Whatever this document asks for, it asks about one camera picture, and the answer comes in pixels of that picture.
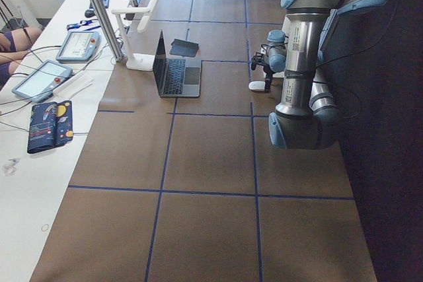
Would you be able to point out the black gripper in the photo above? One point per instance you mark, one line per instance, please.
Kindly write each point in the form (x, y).
(267, 74)

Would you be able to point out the white computer mouse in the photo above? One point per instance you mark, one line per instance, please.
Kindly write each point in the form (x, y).
(257, 86)

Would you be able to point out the grey laptop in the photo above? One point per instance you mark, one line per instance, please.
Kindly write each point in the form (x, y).
(176, 77)

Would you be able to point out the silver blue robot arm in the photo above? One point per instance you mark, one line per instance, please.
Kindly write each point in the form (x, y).
(307, 117)

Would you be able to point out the silver metal cylinder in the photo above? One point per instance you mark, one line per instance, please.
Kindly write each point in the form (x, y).
(134, 3)

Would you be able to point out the upper teach pendant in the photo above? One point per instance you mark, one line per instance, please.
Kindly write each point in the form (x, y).
(78, 46)

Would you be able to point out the teach pendant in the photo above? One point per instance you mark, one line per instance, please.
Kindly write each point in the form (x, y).
(39, 85)
(78, 46)

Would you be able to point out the dark blue space pouch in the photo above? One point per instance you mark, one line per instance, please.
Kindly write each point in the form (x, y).
(51, 126)

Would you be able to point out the lower teach pendant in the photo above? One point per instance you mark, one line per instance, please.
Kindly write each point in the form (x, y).
(39, 85)

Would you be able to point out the person's legs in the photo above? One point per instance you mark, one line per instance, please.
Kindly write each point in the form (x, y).
(15, 45)

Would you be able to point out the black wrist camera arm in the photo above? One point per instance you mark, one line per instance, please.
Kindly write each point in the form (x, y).
(258, 59)

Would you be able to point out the aluminium frame post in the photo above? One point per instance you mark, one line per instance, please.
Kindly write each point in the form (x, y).
(107, 29)

